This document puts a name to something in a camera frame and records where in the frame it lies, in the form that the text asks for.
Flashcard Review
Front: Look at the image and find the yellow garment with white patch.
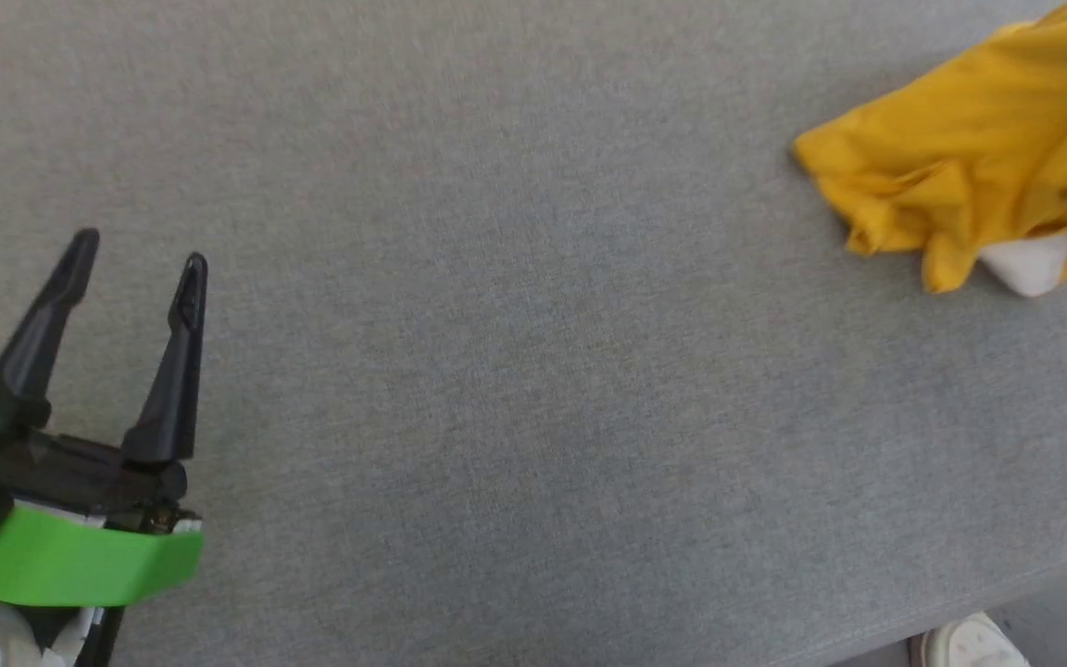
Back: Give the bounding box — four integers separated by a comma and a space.
791, 0, 1067, 299

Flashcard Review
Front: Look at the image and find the white shoe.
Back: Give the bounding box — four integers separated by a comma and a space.
909, 611, 1033, 667

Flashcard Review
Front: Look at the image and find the thin black cable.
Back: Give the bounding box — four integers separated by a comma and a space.
70, 607, 127, 667

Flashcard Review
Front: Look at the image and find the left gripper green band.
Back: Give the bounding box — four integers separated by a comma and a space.
0, 228, 210, 610

